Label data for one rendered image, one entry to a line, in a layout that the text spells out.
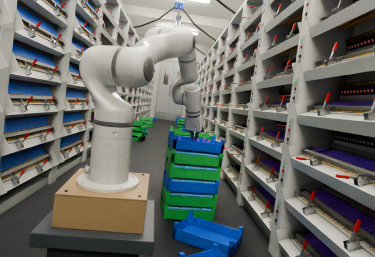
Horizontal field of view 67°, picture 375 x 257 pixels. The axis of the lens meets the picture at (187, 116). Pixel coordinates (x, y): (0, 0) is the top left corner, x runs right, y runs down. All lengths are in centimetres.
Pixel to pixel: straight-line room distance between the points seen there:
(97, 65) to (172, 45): 35
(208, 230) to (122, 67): 108
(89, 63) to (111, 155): 28
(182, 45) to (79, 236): 74
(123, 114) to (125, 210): 27
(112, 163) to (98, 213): 14
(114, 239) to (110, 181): 16
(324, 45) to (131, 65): 91
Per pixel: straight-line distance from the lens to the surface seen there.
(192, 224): 166
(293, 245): 143
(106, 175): 89
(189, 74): 143
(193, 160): 163
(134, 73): 82
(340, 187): 105
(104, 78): 88
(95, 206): 85
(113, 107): 85
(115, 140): 86
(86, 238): 85
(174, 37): 112
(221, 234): 162
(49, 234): 87
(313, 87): 139
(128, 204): 84
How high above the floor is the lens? 66
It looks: 2 degrees down
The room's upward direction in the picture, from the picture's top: 8 degrees clockwise
